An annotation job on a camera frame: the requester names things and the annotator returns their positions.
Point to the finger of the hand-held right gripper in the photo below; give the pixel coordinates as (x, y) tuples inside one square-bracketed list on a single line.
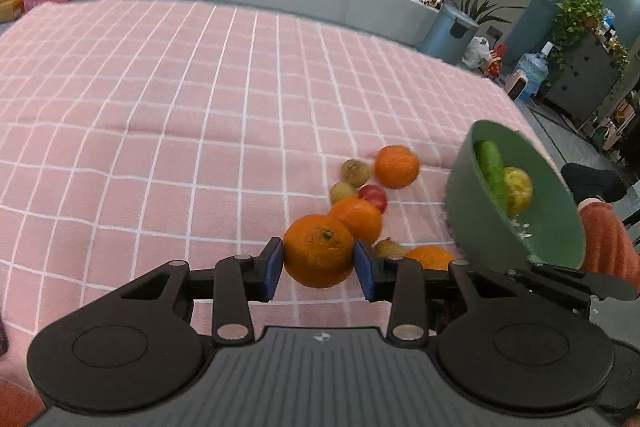
[(550, 289), (585, 279)]

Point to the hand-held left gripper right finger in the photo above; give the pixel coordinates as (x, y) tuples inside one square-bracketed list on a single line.
[(364, 272)]

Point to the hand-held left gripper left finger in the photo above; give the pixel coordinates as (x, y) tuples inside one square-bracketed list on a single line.
[(270, 269)]

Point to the brown kiwi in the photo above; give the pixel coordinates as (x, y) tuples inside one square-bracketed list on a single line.
[(342, 192), (389, 248), (356, 172)]

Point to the large orange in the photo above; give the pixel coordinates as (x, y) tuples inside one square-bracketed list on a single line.
[(318, 251)]

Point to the green bowl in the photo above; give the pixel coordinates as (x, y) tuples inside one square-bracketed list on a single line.
[(520, 227)]

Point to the small red tomato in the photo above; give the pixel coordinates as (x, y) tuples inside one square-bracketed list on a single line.
[(375, 197)]

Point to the yellow green pear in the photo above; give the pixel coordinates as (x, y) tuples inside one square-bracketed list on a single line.
[(518, 190)]

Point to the green cucumber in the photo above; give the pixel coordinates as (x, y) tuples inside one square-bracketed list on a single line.
[(491, 174)]

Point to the person's orange clothing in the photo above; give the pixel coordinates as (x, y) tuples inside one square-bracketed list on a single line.
[(607, 239)]

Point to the pink checked blanket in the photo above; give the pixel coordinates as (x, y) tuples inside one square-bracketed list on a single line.
[(150, 132)]

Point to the grey drawer cabinet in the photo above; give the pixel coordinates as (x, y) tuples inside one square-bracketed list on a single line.
[(582, 77)]

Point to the small pink heater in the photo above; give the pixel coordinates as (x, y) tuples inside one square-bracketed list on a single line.
[(517, 86)]

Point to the blue water jug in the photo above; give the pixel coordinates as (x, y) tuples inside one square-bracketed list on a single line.
[(532, 69)]

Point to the white plastic bag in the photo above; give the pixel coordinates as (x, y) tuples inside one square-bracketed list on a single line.
[(476, 52)]

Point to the grey blue trash bin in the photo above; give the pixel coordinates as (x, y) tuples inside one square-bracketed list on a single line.
[(446, 32)]

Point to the green ivy plant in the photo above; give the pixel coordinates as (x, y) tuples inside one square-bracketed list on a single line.
[(580, 17)]

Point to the red cloth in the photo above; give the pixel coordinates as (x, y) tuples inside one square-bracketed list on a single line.
[(17, 404)]

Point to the cardboard box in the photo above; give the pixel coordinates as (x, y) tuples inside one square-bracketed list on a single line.
[(11, 7)]

